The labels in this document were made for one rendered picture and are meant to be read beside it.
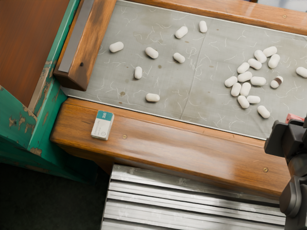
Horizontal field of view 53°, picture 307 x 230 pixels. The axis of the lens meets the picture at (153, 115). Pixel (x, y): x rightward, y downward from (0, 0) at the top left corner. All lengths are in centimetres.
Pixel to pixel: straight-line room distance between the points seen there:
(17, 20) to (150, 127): 34
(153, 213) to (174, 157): 16
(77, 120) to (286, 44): 55
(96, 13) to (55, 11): 11
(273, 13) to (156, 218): 59
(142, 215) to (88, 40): 42
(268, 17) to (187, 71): 25
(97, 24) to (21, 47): 22
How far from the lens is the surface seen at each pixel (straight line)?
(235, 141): 71
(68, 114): 73
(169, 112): 73
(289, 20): 89
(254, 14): 87
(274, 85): 79
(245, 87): 76
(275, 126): 56
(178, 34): 81
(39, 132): 68
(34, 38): 62
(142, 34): 83
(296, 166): 51
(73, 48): 69
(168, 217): 76
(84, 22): 71
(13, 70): 57
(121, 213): 77
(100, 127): 68
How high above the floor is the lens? 143
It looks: 71 degrees down
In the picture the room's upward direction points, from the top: 2 degrees counter-clockwise
